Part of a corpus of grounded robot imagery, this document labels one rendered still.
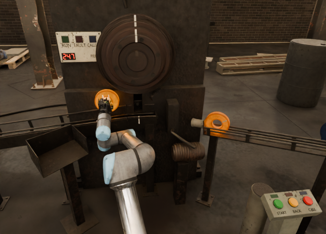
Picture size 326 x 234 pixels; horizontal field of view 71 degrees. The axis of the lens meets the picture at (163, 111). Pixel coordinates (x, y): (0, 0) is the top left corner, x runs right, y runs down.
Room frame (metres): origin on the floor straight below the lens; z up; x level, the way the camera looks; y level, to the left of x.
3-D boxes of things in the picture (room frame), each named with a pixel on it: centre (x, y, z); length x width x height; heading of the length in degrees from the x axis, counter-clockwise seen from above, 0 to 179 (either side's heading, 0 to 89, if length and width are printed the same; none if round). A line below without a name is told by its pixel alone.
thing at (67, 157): (1.07, 0.60, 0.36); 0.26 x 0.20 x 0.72; 133
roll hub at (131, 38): (1.29, 0.15, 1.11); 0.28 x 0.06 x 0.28; 98
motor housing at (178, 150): (1.30, -0.18, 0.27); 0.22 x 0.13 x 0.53; 98
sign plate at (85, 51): (1.44, 0.52, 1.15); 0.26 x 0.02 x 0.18; 98
